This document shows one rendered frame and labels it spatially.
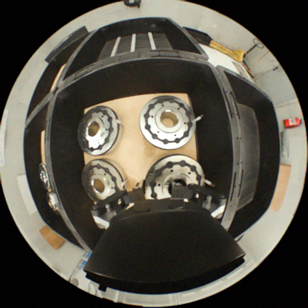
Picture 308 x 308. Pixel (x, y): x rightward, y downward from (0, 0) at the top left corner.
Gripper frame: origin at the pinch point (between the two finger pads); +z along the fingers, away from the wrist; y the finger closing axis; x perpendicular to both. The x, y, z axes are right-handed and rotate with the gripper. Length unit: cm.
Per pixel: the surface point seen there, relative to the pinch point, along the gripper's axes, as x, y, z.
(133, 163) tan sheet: 3.6, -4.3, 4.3
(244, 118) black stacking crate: 13.8, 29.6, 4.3
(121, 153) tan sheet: 5.8, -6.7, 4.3
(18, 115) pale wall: 115, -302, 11
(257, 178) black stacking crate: -8.2, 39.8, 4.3
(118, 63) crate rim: 18.6, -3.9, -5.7
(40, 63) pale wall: 270, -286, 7
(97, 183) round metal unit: 0.0, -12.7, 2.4
